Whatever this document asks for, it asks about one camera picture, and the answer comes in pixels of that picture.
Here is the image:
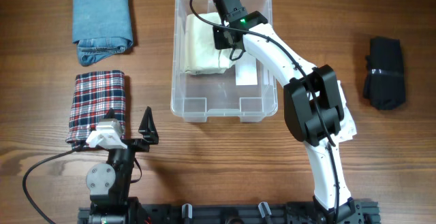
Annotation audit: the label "cream white cloth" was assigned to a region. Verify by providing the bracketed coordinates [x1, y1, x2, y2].
[185, 14, 236, 75]

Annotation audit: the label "clear plastic storage container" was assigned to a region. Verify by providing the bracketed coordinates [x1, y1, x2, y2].
[171, 0, 278, 123]

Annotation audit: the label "black cloth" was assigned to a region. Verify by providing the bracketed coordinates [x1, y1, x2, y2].
[363, 37, 406, 110]

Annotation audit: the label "white printed shirt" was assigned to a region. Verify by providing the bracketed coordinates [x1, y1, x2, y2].
[332, 80, 357, 144]

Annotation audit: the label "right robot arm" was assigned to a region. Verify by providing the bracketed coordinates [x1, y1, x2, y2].
[213, 0, 355, 223]

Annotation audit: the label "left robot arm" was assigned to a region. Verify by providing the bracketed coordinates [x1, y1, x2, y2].
[78, 107, 159, 224]

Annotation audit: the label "white label in container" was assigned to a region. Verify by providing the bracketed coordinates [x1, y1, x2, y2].
[235, 53, 258, 86]

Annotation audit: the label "folded red plaid shirt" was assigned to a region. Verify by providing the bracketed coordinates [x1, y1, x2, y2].
[65, 70, 126, 148]

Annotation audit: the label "folded blue denim jeans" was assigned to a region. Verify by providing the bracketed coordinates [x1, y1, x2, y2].
[72, 0, 134, 67]

